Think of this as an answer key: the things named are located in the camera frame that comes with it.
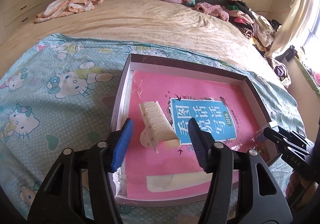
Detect cream curtain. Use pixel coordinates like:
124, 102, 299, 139
264, 0, 315, 58

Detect shallow cardboard tray box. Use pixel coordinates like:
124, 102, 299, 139
111, 54, 279, 207

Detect pink Chinese workbook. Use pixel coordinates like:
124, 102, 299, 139
124, 70, 269, 201

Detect peach white garment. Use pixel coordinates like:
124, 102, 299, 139
34, 0, 104, 23

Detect beige bed blanket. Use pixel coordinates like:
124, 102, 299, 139
0, 0, 273, 77

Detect pink fuzzy garment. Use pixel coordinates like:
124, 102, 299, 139
193, 2, 229, 22

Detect pile of mixed clothes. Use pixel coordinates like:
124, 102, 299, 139
223, 0, 291, 89

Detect Hello Kitty teal sheet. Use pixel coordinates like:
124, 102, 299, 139
1, 34, 305, 219

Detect cream hair claw clip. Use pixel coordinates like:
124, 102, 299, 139
139, 101, 181, 153

